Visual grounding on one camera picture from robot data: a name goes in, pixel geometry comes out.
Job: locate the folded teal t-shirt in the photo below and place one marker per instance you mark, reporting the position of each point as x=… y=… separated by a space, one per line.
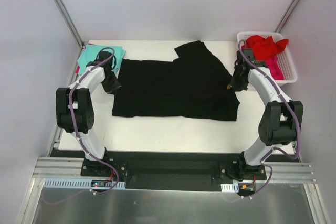
x=118 y=51

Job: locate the right aluminium frame post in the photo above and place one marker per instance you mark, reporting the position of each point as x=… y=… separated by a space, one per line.
x=293 y=4

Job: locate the folded pink t-shirt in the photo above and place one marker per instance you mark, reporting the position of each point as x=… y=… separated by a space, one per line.
x=82 y=60

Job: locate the red t-shirt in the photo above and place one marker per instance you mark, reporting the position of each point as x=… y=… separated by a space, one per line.
x=265 y=48

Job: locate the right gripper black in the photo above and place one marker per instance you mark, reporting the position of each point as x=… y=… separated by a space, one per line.
x=237 y=82

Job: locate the aluminium frame post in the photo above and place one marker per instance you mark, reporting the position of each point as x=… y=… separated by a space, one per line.
x=293 y=4
x=69 y=22

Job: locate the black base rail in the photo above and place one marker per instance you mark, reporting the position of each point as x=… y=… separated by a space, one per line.
x=173 y=170

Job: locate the black t-shirt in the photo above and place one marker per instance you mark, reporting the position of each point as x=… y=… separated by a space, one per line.
x=194 y=85

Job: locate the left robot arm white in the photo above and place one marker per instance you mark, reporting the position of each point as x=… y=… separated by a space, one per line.
x=74 y=109

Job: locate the white plastic basket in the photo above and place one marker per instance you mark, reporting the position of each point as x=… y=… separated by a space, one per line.
x=284 y=61

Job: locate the left aluminium frame post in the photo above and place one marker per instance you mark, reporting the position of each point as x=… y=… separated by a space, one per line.
x=69 y=22

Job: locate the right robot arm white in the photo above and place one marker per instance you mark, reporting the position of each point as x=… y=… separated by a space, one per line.
x=280 y=125

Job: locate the magenta t-shirt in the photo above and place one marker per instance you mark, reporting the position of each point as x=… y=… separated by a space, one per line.
x=274 y=68

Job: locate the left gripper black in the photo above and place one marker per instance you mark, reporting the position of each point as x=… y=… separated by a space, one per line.
x=112 y=85

